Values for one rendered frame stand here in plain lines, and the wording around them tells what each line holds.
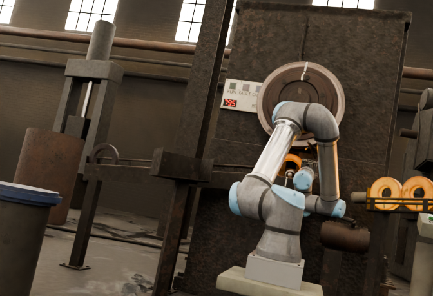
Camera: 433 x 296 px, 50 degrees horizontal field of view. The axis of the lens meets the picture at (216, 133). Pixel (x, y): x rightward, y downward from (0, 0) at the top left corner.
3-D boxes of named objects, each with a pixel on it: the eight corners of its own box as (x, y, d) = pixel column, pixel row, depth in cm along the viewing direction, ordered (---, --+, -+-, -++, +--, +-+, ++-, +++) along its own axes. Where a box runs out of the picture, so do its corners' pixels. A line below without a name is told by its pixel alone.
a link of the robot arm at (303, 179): (291, 191, 196) (292, 171, 195) (295, 186, 207) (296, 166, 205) (310, 193, 194) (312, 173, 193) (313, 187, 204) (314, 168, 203)
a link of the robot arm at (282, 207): (292, 231, 147) (299, 188, 149) (254, 222, 155) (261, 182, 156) (306, 231, 157) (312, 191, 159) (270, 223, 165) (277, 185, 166)
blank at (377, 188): (374, 178, 225) (370, 177, 223) (404, 177, 213) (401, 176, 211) (372, 210, 221) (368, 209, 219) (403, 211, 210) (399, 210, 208)
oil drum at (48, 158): (29, 214, 505) (49, 134, 518) (76, 226, 489) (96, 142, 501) (-10, 213, 449) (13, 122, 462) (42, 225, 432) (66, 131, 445)
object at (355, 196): (356, 204, 230) (357, 192, 231) (373, 205, 223) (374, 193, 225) (349, 202, 226) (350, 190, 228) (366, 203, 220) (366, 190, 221)
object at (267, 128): (251, 141, 260) (266, 60, 267) (337, 155, 247) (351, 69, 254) (249, 139, 254) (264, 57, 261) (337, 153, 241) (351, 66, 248)
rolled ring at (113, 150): (118, 143, 276) (120, 144, 279) (90, 142, 280) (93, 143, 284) (115, 175, 272) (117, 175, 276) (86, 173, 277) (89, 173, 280)
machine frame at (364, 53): (205, 275, 328) (251, 39, 354) (365, 315, 298) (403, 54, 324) (169, 289, 259) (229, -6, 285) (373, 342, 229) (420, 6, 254)
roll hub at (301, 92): (268, 123, 249) (277, 73, 253) (321, 131, 241) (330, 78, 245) (267, 120, 244) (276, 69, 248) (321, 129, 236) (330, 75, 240)
